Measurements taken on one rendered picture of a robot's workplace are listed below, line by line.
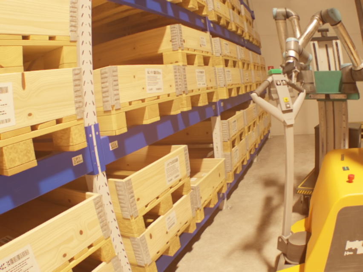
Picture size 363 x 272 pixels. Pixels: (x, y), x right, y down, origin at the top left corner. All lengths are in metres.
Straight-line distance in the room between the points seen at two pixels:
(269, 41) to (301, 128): 2.22
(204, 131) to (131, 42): 1.38
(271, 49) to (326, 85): 4.38
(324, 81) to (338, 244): 1.86
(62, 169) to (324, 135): 2.42
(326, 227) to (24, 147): 1.25
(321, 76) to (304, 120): 4.32
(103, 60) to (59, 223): 1.76
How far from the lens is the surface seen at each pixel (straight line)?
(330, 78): 2.84
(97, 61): 2.65
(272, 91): 1.60
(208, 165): 3.11
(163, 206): 1.85
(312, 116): 7.12
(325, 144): 2.98
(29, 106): 1.04
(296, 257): 1.78
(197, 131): 3.31
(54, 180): 1.21
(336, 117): 2.95
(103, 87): 1.47
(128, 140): 1.64
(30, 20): 1.12
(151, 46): 2.33
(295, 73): 1.73
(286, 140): 1.64
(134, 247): 1.67
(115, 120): 1.45
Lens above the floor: 1.38
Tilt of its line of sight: 9 degrees down
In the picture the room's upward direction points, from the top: 6 degrees counter-clockwise
